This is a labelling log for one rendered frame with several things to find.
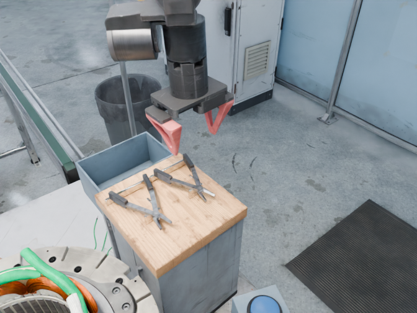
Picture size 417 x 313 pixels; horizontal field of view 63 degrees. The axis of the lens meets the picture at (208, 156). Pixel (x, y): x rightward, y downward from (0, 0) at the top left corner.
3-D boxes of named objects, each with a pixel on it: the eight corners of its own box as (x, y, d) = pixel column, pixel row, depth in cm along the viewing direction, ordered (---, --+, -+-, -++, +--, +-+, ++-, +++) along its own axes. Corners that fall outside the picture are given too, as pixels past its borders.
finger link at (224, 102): (178, 136, 59) (172, 87, 53) (209, 120, 63) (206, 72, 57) (203, 154, 55) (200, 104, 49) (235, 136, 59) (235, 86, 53)
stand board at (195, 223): (96, 204, 63) (93, 194, 61) (179, 161, 72) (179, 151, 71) (157, 279, 51) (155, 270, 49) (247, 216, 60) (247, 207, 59)
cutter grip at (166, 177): (153, 176, 63) (152, 169, 62) (156, 173, 63) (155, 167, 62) (170, 184, 61) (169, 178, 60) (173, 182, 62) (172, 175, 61)
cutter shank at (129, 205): (125, 207, 56) (125, 204, 56) (128, 203, 57) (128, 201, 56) (156, 218, 55) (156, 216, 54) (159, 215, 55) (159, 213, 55)
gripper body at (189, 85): (151, 105, 52) (143, 58, 47) (202, 82, 57) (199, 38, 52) (175, 122, 48) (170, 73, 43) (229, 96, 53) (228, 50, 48)
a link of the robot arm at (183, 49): (204, 16, 42) (204, 3, 46) (148, 19, 42) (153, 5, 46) (206, 69, 46) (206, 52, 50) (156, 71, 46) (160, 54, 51)
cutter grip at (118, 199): (109, 199, 58) (107, 192, 57) (112, 196, 59) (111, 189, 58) (126, 208, 57) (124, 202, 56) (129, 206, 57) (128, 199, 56)
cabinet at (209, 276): (120, 281, 79) (97, 204, 63) (184, 238, 88) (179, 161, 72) (169, 350, 68) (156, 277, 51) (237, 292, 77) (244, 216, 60)
